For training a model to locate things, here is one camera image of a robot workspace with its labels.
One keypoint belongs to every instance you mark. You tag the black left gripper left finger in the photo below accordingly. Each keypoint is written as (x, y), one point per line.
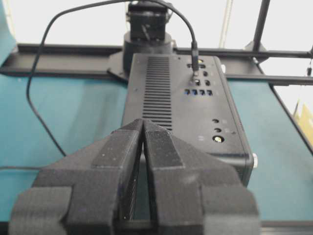
(86, 192)

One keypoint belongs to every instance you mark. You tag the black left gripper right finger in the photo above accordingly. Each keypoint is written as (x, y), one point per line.
(193, 193)

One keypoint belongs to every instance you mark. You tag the black mini PC box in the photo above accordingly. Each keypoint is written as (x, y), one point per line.
(200, 109)

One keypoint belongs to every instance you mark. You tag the black metal frame rail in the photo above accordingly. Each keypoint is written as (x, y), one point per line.
(236, 65)

